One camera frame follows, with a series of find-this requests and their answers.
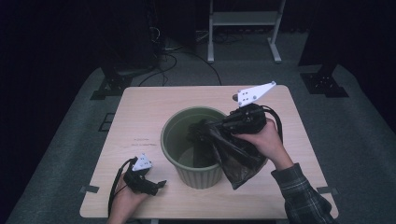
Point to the black stand base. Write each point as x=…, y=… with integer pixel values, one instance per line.
x=113, y=84
x=323, y=84

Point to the person's right hand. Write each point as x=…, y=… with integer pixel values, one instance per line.
x=267, y=143

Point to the grey tape strip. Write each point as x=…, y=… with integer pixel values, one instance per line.
x=330, y=190
x=89, y=188

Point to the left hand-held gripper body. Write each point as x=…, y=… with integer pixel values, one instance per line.
x=138, y=183

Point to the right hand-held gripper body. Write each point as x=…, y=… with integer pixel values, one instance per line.
x=249, y=119

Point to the green plastic trash bin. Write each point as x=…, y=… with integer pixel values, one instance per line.
x=199, y=178

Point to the white metal stand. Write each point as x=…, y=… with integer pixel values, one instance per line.
x=243, y=18

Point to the dark cabinet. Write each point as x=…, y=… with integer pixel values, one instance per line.
x=134, y=37

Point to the black tape floor outline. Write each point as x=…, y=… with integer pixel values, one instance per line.
x=100, y=129

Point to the black plastic garbage bag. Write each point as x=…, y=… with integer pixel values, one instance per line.
x=239, y=161

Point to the small dark round object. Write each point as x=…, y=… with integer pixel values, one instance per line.
x=235, y=97

